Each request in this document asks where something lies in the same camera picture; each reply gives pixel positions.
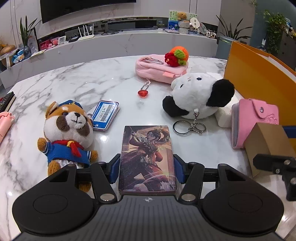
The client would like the pink fabric pouch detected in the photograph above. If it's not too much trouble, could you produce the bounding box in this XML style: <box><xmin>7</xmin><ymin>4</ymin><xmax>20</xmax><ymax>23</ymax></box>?
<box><xmin>135</xmin><ymin>54</ymin><xmax>188</xmax><ymax>84</ymax></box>

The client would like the brown cardboard box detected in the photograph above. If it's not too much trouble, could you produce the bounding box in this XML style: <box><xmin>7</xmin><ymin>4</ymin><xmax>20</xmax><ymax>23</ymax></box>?
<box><xmin>244</xmin><ymin>123</ymin><xmax>295</xmax><ymax>177</ymax></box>

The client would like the potted green plant left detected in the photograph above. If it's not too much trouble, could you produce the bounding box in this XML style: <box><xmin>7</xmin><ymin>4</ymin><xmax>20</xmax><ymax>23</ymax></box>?
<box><xmin>20</xmin><ymin>16</ymin><xmax>40</xmax><ymax>59</ymax></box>

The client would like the shiba dog plush sailor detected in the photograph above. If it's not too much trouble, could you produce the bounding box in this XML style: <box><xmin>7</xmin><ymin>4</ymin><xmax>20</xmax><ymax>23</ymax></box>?
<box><xmin>37</xmin><ymin>99</ymin><xmax>99</xmax><ymax>193</ymax></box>

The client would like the small teddy bear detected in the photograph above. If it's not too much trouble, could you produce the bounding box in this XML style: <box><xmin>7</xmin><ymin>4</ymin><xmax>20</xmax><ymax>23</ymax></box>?
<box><xmin>177</xmin><ymin>11</ymin><xmax>187</xmax><ymax>21</ymax></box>

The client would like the white black panda plush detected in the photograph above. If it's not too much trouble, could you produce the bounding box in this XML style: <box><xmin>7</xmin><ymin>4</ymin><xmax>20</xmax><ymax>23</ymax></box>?
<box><xmin>163</xmin><ymin>73</ymin><xmax>235</xmax><ymax>120</ymax></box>

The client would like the potted green plant right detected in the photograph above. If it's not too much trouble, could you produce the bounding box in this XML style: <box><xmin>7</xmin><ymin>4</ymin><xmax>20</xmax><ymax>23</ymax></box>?
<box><xmin>216</xmin><ymin>16</ymin><xmax>253</xmax><ymax>60</ymax></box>

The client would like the illustrated card box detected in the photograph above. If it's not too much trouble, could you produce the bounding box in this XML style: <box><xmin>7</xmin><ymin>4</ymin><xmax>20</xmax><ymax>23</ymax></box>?
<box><xmin>118</xmin><ymin>126</ymin><xmax>177</xmax><ymax>195</ymax></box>

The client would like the silver key ring clasp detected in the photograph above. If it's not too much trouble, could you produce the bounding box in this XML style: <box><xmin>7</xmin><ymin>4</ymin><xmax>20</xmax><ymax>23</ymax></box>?
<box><xmin>173</xmin><ymin>111</ymin><xmax>207</xmax><ymax>136</ymax></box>

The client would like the marble tv cabinet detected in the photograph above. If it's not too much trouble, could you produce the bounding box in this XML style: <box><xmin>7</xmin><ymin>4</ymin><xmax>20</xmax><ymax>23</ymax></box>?
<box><xmin>1</xmin><ymin>30</ymin><xmax>217</xmax><ymax>89</ymax></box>

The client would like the blue white card holder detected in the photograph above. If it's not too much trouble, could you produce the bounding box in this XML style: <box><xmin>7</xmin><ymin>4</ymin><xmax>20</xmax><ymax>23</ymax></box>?
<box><xmin>92</xmin><ymin>100</ymin><xmax>119</xmax><ymax>131</ymax></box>

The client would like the orange crochet fruit charm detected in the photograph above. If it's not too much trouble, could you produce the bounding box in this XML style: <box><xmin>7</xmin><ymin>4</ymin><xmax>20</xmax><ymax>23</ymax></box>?
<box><xmin>165</xmin><ymin>46</ymin><xmax>189</xmax><ymax>67</ymax></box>

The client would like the red heart charm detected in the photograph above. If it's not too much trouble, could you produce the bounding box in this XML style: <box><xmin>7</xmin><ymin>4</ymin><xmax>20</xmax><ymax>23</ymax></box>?
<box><xmin>137</xmin><ymin>78</ymin><xmax>151</xmax><ymax>98</ymax></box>

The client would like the potted green plant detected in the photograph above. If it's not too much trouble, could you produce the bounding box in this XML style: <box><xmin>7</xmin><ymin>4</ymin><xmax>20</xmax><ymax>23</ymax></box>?
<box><xmin>216</xmin><ymin>16</ymin><xmax>253</xmax><ymax>60</ymax></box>
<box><xmin>20</xmin><ymin>16</ymin><xmax>40</xmax><ymax>59</ymax></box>

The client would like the white wifi router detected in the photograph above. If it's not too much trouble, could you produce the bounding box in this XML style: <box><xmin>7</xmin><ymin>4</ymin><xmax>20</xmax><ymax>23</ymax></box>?
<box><xmin>78</xmin><ymin>25</ymin><xmax>94</xmax><ymax>41</ymax></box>

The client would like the pink handheld device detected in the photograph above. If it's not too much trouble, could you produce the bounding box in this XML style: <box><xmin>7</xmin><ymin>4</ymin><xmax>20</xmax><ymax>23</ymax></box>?
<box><xmin>0</xmin><ymin>111</ymin><xmax>15</xmax><ymax>143</ymax></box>

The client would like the black television screen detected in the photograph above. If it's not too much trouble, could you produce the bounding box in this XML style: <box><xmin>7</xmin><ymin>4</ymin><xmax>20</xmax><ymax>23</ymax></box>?
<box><xmin>40</xmin><ymin>0</ymin><xmax>137</xmax><ymax>24</ymax></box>

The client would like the white box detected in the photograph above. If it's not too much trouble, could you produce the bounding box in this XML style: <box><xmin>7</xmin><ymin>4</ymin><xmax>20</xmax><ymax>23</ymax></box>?
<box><xmin>215</xmin><ymin>106</ymin><xmax>231</xmax><ymax>128</ymax></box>

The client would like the pink snap card wallet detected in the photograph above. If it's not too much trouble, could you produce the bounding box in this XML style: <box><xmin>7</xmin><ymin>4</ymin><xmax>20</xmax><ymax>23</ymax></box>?
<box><xmin>231</xmin><ymin>98</ymin><xmax>280</xmax><ymax>149</ymax></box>

